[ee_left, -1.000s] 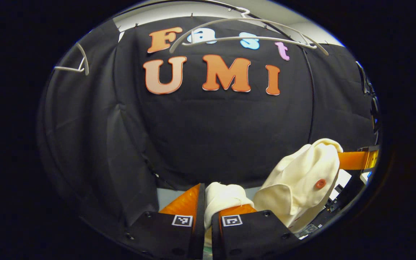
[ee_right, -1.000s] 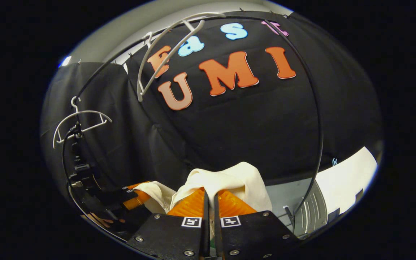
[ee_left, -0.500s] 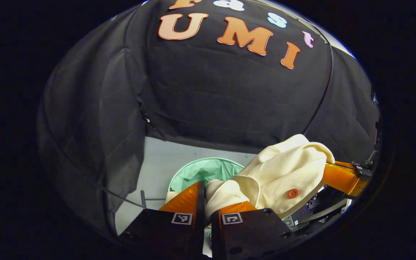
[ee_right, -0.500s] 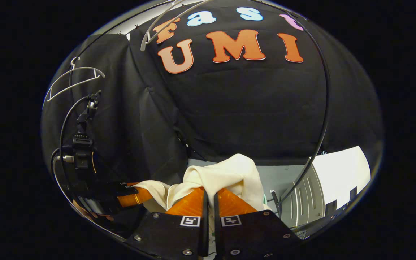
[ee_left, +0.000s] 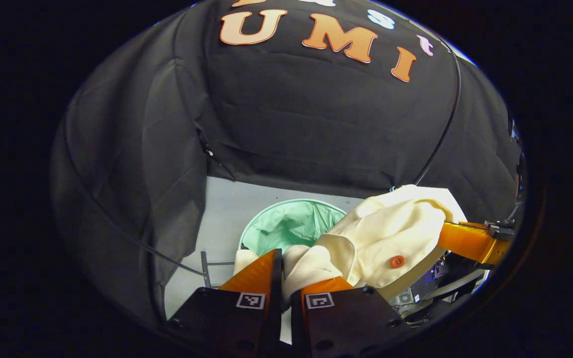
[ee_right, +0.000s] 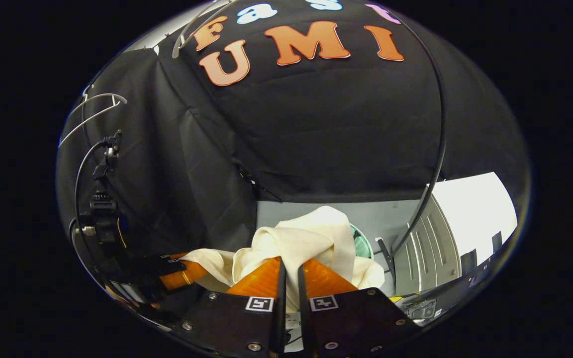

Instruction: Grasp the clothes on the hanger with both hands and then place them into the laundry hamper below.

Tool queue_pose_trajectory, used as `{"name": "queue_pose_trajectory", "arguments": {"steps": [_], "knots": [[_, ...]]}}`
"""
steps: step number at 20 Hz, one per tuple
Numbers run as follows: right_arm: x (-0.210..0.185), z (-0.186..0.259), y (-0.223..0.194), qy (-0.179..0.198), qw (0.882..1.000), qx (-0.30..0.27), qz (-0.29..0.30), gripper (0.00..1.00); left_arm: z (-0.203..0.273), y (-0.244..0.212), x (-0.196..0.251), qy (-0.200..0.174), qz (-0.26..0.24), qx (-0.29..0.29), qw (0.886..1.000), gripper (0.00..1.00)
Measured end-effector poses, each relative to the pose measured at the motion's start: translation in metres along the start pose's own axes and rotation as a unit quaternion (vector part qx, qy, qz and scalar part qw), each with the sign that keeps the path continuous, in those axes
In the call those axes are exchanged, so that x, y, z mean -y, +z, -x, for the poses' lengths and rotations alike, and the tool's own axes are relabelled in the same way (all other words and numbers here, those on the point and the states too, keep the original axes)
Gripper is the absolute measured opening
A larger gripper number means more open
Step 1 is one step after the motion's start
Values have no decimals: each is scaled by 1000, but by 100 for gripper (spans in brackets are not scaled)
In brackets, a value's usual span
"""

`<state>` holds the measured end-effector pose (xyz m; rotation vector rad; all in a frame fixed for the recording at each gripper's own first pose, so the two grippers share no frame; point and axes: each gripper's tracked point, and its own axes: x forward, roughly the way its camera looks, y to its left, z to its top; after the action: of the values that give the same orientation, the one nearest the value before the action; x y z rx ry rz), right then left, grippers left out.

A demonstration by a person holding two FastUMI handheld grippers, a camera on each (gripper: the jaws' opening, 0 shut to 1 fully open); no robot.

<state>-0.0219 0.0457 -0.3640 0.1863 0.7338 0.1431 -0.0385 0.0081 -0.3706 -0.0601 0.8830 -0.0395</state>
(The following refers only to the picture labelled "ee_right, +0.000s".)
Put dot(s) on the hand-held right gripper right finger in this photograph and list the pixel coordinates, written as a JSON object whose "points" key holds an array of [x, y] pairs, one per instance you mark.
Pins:
{"points": [[356, 318]]}

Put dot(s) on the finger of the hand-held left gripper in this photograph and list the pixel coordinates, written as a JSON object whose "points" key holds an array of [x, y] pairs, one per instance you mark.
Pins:
{"points": [[182, 276]]}

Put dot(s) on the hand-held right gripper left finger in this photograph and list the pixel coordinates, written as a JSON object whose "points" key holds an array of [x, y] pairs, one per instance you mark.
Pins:
{"points": [[227, 318]]}

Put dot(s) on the cream button-up shirt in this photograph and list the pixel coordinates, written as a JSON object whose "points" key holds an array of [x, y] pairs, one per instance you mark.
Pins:
{"points": [[306, 233]]}

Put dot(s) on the white plastic clothes hanger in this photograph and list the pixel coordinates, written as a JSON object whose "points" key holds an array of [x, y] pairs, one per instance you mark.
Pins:
{"points": [[192, 27], [107, 94]]}

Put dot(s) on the grey ribbed panel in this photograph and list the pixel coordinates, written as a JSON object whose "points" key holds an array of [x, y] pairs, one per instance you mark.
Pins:
{"points": [[430, 248]]}

